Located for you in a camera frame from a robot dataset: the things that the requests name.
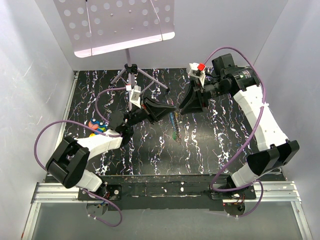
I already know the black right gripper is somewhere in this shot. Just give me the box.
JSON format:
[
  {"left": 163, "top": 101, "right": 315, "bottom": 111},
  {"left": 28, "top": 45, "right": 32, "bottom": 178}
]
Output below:
[{"left": 178, "top": 77, "right": 229, "bottom": 116}]

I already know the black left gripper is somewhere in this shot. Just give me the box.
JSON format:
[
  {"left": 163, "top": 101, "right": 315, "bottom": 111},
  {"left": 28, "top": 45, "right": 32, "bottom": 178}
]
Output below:
[{"left": 124, "top": 95, "right": 176, "bottom": 130}]

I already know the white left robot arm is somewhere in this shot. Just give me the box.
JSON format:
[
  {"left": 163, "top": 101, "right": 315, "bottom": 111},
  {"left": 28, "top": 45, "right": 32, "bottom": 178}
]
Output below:
[{"left": 45, "top": 97, "right": 176, "bottom": 200}]

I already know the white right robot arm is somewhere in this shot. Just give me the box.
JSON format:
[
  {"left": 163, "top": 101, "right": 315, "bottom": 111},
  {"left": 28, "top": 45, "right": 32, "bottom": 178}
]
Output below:
[{"left": 179, "top": 53, "right": 300, "bottom": 199}]

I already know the orange blue toy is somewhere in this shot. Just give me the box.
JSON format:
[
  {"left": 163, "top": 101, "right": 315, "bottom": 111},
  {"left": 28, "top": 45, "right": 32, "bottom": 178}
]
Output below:
[{"left": 88, "top": 118, "right": 107, "bottom": 133}]

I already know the white perforated music stand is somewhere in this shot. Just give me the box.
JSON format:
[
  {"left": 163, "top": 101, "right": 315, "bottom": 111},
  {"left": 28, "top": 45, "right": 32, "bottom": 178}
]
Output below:
[{"left": 54, "top": 0, "right": 175, "bottom": 86}]

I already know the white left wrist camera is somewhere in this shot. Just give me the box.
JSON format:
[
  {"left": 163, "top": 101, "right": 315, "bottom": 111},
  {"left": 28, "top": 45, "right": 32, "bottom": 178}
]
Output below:
[{"left": 125, "top": 84, "right": 141, "bottom": 108}]

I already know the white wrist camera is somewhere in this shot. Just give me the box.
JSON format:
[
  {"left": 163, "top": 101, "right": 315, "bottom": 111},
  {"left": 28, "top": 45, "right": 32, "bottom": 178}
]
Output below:
[
  {"left": 187, "top": 62, "right": 206, "bottom": 87},
  {"left": 125, "top": 84, "right": 141, "bottom": 108}
]

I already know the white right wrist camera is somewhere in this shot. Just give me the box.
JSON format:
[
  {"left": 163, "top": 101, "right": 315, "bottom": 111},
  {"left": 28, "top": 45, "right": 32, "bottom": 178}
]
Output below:
[{"left": 187, "top": 62, "right": 206, "bottom": 87}]

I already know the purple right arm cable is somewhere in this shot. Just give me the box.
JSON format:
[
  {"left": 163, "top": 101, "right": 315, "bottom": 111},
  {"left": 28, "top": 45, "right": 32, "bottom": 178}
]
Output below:
[{"left": 203, "top": 46, "right": 266, "bottom": 218}]

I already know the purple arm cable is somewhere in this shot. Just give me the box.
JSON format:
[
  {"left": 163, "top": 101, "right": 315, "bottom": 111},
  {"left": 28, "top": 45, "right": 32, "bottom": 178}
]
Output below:
[
  {"left": 33, "top": 87, "right": 132, "bottom": 228},
  {"left": 203, "top": 46, "right": 266, "bottom": 218}
]

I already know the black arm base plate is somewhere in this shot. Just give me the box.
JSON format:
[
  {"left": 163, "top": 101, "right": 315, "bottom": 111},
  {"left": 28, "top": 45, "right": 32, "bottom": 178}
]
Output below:
[{"left": 77, "top": 172, "right": 257, "bottom": 212}]

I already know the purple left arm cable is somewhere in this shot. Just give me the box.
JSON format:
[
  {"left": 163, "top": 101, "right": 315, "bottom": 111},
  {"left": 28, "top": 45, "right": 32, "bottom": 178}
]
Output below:
[{"left": 33, "top": 87, "right": 132, "bottom": 228}]

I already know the aluminium rail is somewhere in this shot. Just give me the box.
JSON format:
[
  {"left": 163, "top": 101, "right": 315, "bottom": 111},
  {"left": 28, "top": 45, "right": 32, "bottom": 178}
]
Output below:
[{"left": 21, "top": 181, "right": 313, "bottom": 240}]

